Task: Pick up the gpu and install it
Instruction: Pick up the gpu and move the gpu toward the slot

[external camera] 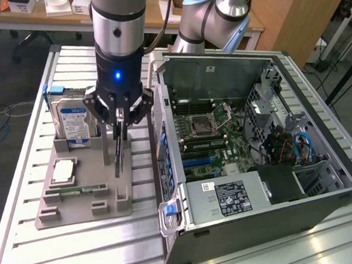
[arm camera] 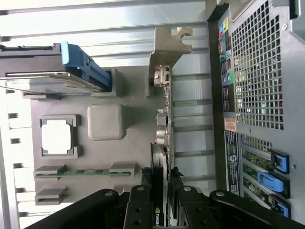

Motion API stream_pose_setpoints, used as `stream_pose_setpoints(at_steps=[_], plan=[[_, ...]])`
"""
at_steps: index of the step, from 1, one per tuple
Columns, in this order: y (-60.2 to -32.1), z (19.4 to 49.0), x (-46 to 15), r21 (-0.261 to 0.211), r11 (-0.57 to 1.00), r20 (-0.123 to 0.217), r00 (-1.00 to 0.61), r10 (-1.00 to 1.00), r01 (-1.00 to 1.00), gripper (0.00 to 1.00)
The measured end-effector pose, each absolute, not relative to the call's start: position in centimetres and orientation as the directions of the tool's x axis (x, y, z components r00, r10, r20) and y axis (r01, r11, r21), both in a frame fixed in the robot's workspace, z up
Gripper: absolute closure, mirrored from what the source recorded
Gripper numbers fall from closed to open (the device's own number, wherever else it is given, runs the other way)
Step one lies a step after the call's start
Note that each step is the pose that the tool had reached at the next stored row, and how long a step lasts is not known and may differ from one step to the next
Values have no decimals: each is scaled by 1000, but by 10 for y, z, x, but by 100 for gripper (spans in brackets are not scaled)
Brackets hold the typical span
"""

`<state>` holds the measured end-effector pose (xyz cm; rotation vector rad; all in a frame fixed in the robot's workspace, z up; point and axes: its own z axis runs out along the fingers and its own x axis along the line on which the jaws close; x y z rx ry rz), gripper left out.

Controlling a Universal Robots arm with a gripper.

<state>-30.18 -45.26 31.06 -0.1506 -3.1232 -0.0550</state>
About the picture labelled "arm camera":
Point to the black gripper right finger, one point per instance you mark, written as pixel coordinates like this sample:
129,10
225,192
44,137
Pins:
190,210

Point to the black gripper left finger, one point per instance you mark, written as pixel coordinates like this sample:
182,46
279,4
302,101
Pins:
140,210

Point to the green RAM stick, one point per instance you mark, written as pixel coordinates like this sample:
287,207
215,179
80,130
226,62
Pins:
83,172

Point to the grey parts rack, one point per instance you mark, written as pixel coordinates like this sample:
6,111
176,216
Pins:
104,148

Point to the blue slot retention clip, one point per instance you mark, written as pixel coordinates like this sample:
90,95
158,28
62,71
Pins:
281,160
282,207
271,182

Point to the silver CPU chip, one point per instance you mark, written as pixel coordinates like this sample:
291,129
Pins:
57,136

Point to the open grey PC case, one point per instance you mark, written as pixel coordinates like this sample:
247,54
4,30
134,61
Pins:
259,71

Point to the hard disk in blue caddy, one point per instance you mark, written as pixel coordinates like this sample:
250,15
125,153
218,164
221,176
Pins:
47,81

